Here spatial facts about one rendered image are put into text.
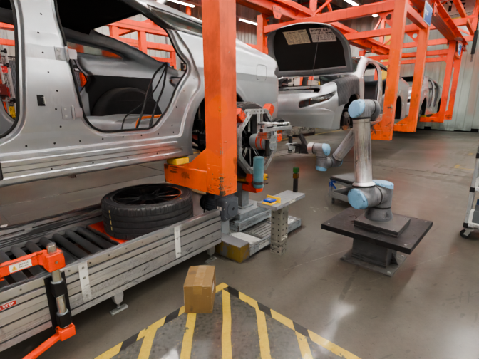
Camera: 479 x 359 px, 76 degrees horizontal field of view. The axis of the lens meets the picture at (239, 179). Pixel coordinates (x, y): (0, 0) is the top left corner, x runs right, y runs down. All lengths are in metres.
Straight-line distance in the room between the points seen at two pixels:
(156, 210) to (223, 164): 0.55
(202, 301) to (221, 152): 0.96
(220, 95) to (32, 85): 1.06
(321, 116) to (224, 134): 3.13
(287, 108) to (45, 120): 3.84
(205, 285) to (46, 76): 1.47
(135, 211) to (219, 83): 1.00
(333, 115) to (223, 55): 3.28
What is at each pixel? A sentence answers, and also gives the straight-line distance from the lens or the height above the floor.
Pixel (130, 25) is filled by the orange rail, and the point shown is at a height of 3.06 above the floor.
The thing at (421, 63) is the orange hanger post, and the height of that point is 1.94.
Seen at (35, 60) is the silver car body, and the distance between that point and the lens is 2.10.
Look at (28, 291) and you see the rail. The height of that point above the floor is 0.33.
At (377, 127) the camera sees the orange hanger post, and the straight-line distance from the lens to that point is 5.98.
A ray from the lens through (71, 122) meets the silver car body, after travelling 2.13.
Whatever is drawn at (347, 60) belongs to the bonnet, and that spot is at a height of 1.85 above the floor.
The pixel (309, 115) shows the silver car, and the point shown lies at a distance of 5.06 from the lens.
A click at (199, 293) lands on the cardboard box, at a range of 1.85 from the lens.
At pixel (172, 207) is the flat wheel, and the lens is 2.14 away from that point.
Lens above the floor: 1.17
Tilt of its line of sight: 14 degrees down
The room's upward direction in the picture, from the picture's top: straight up
